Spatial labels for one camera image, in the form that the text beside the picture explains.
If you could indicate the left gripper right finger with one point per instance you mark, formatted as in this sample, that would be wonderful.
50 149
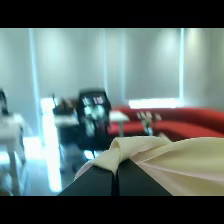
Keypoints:
140 181

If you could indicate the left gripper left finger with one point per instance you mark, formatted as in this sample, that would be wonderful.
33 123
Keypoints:
96 183

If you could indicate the cream garment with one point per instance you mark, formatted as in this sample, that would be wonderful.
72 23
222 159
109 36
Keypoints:
186 163

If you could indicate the black chair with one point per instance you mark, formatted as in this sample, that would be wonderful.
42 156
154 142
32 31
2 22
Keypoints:
94 116

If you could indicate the red sofa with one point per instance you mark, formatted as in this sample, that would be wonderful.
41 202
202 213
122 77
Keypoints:
186 123

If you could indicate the white table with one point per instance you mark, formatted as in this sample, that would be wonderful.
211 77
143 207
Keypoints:
10 133

